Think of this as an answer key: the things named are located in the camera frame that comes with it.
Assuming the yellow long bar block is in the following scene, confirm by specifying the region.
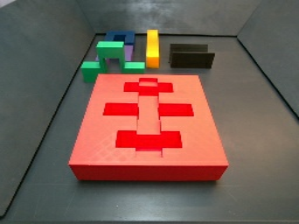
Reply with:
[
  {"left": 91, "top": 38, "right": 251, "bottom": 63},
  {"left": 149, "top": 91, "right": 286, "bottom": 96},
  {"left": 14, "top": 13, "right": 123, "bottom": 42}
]
[{"left": 146, "top": 30, "right": 161, "bottom": 68}]

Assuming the purple U-shaped block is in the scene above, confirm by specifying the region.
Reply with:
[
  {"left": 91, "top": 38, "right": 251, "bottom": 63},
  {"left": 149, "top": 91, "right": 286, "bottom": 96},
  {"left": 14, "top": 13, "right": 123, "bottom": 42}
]
[{"left": 95, "top": 45, "right": 135, "bottom": 61}]

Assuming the green arch block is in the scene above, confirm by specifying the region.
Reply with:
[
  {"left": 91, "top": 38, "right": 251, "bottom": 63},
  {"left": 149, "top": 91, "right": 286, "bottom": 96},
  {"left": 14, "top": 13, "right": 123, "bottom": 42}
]
[{"left": 80, "top": 41, "right": 146, "bottom": 82}]

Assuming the blue U-shaped block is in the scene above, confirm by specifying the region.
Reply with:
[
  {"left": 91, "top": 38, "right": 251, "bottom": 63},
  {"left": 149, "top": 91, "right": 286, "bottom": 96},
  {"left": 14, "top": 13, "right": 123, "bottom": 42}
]
[{"left": 104, "top": 31, "right": 137, "bottom": 48}]

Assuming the red board with slots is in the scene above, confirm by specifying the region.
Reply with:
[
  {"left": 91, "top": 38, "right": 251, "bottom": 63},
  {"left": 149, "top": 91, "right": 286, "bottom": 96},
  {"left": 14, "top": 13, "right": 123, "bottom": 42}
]
[{"left": 70, "top": 74, "right": 230, "bottom": 181}]

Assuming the black angle fixture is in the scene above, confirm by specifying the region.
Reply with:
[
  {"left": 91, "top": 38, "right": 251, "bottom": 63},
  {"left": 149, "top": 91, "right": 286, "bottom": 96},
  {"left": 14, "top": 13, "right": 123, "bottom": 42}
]
[{"left": 170, "top": 44, "right": 215, "bottom": 69}]

